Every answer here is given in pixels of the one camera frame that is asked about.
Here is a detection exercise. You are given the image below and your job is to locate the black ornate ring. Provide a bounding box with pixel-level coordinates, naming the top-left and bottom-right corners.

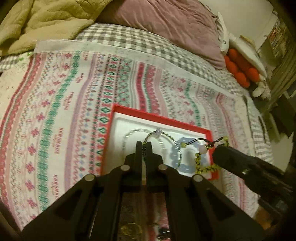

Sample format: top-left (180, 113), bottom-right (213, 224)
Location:
top-left (157, 227), bottom-right (172, 241)

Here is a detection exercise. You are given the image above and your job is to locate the gold green stone ring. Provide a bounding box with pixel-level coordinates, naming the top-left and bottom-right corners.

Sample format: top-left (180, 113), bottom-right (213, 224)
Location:
top-left (120, 222), bottom-right (143, 241)

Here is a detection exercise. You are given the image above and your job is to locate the green bead cord bracelet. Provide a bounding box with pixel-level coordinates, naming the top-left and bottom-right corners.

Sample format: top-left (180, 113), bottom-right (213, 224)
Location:
top-left (180, 136), bottom-right (230, 175)

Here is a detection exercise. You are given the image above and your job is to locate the blue bead bracelet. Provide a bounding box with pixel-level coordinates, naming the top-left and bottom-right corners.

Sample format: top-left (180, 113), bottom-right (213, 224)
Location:
top-left (168, 136), bottom-right (210, 174)

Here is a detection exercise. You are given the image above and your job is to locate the thin dark bead bracelet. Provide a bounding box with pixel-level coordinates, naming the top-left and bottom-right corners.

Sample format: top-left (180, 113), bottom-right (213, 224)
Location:
top-left (141, 127), bottom-right (183, 170)

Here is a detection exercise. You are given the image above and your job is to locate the clear bead bracelet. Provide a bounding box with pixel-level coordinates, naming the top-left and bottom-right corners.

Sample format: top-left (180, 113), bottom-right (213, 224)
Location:
top-left (122, 128), bottom-right (165, 153)

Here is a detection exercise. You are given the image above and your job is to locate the red jewelry box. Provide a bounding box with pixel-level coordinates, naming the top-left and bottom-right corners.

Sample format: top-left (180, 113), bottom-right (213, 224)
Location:
top-left (102, 104), bottom-right (213, 177)

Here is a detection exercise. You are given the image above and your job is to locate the operator right hand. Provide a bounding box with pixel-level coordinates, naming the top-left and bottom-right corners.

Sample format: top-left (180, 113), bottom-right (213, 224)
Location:
top-left (254, 206), bottom-right (274, 230)

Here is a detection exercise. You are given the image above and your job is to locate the white plush toy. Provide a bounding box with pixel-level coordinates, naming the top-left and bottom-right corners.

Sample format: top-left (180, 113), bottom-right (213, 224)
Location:
top-left (252, 81), bottom-right (271, 100)

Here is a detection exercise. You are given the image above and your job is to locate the orange plush toy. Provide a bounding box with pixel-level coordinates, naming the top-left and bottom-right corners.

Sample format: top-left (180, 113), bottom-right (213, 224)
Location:
top-left (224, 48), bottom-right (260, 88)

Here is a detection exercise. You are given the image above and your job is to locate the patterned handmade cloth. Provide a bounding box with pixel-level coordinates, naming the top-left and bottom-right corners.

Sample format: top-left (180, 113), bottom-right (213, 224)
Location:
top-left (1, 41), bottom-right (268, 240)

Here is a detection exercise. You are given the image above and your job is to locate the mauve pillow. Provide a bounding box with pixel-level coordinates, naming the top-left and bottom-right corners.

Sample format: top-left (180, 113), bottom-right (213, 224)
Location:
top-left (97, 0), bottom-right (225, 69)

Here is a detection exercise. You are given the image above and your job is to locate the grey checkered bedsheet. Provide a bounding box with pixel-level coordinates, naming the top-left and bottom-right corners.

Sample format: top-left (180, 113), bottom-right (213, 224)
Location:
top-left (1, 23), bottom-right (274, 164)

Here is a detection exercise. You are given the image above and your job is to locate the beige quilted blanket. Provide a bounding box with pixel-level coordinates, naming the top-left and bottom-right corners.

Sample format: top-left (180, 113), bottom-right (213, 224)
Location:
top-left (1, 0), bottom-right (110, 57)

